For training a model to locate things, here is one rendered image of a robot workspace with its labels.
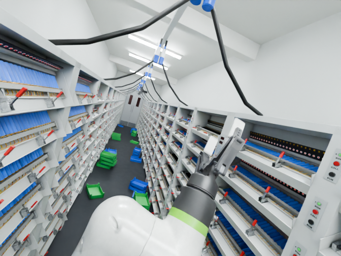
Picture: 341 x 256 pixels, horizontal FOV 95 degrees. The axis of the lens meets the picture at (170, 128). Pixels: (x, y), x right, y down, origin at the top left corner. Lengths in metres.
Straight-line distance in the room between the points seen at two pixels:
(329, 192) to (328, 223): 0.11
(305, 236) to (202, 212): 0.58
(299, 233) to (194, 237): 0.60
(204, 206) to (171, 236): 0.09
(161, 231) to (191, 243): 0.06
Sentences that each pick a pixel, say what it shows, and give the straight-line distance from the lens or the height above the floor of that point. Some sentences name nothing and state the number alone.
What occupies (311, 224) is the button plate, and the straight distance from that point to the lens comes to 0.87.
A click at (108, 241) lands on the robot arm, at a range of 0.34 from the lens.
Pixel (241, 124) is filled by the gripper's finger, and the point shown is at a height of 1.63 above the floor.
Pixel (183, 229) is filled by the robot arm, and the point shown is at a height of 1.40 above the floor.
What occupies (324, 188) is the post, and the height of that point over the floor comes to 1.51.
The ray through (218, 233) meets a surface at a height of 0.91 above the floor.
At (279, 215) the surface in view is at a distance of 0.97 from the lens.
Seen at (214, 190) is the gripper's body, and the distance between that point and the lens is 0.41.
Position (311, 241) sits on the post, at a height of 1.31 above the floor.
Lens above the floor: 1.61
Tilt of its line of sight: 6 degrees down
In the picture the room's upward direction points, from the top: 17 degrees clockwise
